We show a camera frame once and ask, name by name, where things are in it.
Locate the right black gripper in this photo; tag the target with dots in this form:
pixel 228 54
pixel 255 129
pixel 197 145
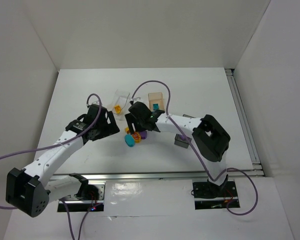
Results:
pixel 130 120

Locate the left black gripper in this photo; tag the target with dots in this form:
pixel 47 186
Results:
pixel 109 122

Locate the purple oval lego piece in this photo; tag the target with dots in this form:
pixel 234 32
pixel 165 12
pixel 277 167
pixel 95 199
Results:
pixel 143 134

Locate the teal oval lego piece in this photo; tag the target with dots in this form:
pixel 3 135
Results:
pixel 129 140

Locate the teal long lego brick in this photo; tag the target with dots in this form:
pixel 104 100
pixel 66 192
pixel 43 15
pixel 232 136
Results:
pixel 155 106

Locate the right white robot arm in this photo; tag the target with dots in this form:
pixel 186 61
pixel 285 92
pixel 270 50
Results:
pixel 207 138

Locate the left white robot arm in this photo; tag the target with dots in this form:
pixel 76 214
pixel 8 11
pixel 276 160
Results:
pixel 31 190

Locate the yellow oval printed lego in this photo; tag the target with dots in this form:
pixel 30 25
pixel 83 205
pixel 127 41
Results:
pixel 136 137

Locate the clear plastic container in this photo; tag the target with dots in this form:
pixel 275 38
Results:
pixel 120 97

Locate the orange translucent container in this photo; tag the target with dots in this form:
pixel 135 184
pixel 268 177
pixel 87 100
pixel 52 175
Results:
pixel 156 97

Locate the dark grey translucent container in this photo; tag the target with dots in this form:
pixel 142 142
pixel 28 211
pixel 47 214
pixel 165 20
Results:
pixel 178 141

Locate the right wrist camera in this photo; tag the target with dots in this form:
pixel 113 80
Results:
pixel 135 99

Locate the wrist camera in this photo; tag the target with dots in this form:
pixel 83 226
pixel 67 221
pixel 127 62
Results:
pixel 135 99
pixel 97 102

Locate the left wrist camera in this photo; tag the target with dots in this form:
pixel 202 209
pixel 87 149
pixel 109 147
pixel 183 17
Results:
pixel 97 102

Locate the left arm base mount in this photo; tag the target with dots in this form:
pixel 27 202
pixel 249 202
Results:
pixel 92 198

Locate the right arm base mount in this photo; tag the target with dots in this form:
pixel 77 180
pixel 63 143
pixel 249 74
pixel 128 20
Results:
pixel 207 198

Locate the aluminium right rail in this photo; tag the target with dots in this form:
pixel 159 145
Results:
pixel 254 156

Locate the aluminium rail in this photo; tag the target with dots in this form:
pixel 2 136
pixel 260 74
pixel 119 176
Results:
pixel 254 156
pixel 164 175

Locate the aluminium front rail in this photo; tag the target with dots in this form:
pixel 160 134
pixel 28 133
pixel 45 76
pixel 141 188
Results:
pixel 164 175

